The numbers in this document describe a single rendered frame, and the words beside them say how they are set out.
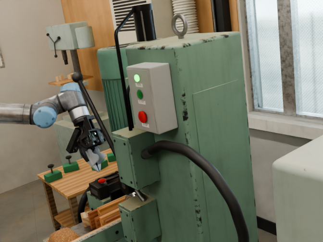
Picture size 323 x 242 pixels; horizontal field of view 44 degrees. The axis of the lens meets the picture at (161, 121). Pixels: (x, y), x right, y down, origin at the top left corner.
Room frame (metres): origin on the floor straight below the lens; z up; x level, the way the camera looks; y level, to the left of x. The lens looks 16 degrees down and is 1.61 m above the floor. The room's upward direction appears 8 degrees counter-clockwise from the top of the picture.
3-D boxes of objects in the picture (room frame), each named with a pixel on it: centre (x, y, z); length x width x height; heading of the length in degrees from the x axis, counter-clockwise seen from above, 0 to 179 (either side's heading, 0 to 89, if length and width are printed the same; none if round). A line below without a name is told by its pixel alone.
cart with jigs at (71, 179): (2.79, 0.56, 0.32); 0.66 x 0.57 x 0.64; 124
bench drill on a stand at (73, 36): (3.63, 0.68, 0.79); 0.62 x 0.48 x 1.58; 38
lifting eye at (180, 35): (1.06, -0.08, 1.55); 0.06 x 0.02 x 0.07; 35
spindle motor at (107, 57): (1.30, 0.08, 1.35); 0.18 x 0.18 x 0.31
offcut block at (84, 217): (1.30, 0.31, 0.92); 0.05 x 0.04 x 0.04; 17
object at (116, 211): (1.27, 0.19, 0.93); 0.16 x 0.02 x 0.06; 125
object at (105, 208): (1.31, 0.20, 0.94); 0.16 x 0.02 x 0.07; 125
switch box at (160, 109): (0.96, 0.01, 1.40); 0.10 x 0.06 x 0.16; 35
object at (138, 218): (1.06, 0.11, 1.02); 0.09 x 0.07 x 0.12; 125
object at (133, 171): (1.04, 0.08, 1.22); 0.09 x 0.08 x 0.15; 35
